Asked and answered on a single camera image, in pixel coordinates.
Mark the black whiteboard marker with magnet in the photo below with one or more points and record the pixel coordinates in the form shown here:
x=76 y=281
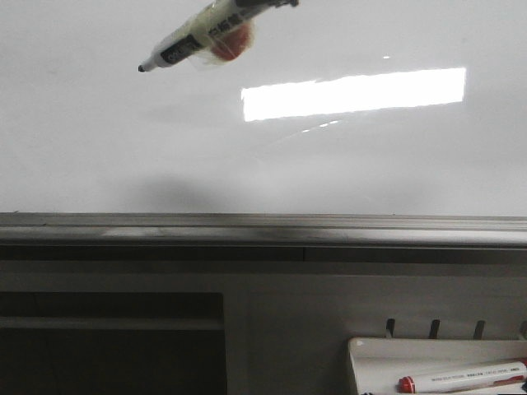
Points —
x=222 y=28

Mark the white whiteboard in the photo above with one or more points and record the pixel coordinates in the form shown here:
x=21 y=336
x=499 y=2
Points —
x=339 y=107

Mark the red capped whiteboard marker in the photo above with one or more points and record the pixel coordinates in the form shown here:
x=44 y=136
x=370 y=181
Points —
x=465 y=378

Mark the black tray hook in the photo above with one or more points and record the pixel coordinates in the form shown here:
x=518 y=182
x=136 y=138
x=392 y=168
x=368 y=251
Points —
x=389 y=328
x=434 y=329
x=479 y=330

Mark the white marker tray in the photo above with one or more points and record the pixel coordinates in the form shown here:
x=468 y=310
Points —
x=375 y=365

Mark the grey whiteboard frame ledge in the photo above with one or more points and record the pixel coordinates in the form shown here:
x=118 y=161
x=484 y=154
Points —
x=333 y=230

